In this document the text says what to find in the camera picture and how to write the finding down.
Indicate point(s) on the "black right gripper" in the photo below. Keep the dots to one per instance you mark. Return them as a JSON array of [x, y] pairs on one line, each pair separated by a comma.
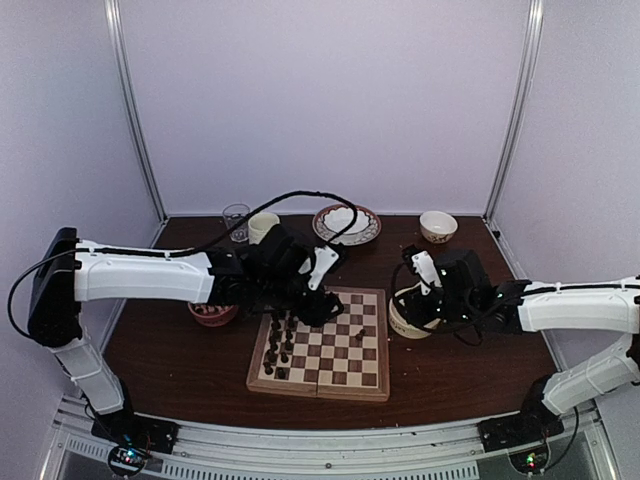
[[414, 313]]

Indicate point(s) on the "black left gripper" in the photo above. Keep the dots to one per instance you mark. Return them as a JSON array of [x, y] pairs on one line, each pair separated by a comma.
[[320, 312]]

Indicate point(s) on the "dark chess rook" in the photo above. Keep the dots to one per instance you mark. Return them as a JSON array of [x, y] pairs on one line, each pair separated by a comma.
[[271, 356]]

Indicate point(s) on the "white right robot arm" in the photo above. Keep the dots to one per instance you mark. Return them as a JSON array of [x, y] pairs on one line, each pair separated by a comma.
[[525, 306]]

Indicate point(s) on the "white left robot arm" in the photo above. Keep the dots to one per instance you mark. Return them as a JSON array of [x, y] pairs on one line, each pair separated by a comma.
[[76, 271]]

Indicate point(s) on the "wooden chess board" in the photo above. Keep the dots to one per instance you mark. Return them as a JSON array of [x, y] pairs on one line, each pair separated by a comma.
[[326, 362]]

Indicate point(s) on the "cream ribbed mug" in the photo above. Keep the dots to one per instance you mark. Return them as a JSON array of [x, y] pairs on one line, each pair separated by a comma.
[[260, 224]]

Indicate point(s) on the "pink bowl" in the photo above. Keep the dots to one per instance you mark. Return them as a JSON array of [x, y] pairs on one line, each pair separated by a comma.
[[213, 316]]

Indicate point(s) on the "clear drinking glass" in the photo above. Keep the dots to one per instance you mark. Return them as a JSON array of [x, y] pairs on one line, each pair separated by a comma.
[[233, 216]]

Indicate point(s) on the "cream cat-ear bowl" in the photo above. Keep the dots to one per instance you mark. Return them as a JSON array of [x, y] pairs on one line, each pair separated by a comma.
[[399, 324]]

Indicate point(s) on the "small white floral bowl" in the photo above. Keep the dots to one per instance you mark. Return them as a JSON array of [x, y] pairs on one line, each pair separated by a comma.
[[437, 227]]

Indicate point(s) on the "white scalloped bowl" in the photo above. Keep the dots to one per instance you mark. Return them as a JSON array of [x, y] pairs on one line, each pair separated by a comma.
[[335, 220]]

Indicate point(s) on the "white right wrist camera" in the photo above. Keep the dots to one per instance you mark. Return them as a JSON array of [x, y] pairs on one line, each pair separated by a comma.
[[421, 264]]

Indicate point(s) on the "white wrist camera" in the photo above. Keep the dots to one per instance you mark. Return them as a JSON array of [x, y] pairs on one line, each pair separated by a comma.
[[421, 264], [321, 261]]

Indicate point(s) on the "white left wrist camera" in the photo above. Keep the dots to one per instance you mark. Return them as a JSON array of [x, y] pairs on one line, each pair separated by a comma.
[[321, 261]]

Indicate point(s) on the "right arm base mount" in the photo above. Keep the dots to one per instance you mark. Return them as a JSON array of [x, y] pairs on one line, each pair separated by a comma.
[[515, 430]]

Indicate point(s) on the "aluminium front rail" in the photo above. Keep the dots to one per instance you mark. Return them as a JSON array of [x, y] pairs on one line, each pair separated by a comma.
[[451, 450]]

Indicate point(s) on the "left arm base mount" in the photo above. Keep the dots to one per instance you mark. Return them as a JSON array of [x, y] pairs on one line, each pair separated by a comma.
[[142, 433]]

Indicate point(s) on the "left aluminium frame post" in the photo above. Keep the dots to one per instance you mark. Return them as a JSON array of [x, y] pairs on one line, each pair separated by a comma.
[[116, 32]]

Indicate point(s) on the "aluminium frame post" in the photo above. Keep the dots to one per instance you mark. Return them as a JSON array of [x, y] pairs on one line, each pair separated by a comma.
[[116, 32], [525, 78]]

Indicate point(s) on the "right aluminium frame post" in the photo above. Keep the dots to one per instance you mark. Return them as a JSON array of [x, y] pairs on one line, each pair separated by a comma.
[[525, 78]]

